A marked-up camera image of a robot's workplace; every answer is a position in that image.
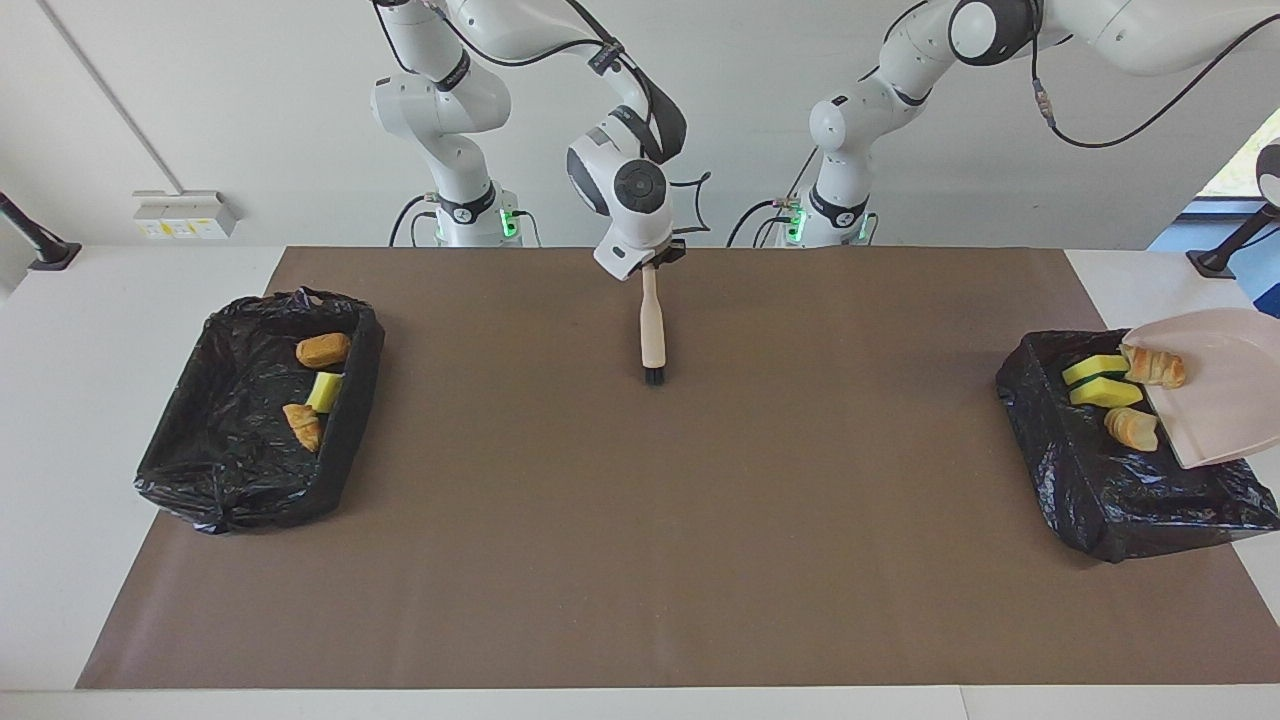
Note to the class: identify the black stand foot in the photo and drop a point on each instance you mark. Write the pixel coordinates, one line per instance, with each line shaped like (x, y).
(45, 252)
(1215, 262)

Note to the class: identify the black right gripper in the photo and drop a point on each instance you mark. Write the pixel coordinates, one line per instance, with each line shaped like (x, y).
(670, 252)

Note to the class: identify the black bag lined bin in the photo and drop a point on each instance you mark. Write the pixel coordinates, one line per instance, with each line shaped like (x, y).
(1100, 500)
(240, 450)

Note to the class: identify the brown table mat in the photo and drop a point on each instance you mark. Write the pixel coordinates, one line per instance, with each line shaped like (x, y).
(640, 620)

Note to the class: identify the orange striped croissant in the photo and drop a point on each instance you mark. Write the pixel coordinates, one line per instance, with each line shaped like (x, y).
(1132, 428)
(303, 425)
(1155, 366)

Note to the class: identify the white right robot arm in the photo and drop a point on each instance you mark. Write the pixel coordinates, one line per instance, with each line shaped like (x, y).
(630, 190)

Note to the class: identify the yellow notched sponge piece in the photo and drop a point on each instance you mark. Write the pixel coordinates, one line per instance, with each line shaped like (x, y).
(1095, 368)

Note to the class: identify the bright window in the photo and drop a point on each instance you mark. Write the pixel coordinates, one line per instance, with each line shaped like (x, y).
(1240, 170)

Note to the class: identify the brown bread roll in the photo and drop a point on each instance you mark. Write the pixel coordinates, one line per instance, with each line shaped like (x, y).
(323, 350)

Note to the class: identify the small yellow green sponge piece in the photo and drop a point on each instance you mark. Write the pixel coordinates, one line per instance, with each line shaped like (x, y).
(325, 391)

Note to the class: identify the white wall outlet box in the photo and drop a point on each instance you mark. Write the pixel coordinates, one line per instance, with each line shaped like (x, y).
(185, 215)

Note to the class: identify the pale pink plastic dustpan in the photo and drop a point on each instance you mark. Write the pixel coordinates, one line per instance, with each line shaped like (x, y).
(1220, 400)

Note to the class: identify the yellow sponge wedge piece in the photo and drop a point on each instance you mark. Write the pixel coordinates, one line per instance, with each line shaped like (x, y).
(1105, 393)

